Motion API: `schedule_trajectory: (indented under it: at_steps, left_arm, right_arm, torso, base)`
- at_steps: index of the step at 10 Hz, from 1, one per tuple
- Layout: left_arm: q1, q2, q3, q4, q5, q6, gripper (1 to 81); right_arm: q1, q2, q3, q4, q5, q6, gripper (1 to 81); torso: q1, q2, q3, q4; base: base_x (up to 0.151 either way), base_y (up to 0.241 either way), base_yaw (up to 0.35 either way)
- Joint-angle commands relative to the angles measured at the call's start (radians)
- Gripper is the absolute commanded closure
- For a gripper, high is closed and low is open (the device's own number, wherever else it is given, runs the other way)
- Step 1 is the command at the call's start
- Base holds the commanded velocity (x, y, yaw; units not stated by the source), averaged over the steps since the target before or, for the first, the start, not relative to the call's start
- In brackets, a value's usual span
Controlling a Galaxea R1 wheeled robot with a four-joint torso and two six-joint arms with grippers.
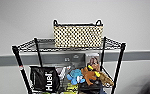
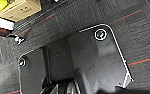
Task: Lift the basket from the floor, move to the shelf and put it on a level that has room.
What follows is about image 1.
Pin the pale basket with dark spots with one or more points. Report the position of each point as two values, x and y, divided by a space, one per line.
78 35

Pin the grey box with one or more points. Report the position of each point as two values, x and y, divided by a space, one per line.
69 60

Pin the white box with picture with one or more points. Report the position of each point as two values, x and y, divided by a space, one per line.
92 57

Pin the blue plush toy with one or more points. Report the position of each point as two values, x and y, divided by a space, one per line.
75 76

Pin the orange brown plush toy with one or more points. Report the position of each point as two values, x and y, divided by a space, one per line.
91 76

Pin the yellow plush toy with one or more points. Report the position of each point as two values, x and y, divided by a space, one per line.
71 88

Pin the black Huel bag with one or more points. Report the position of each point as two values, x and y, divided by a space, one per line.
44 79

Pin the long grey wall band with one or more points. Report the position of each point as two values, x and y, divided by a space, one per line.
4 59

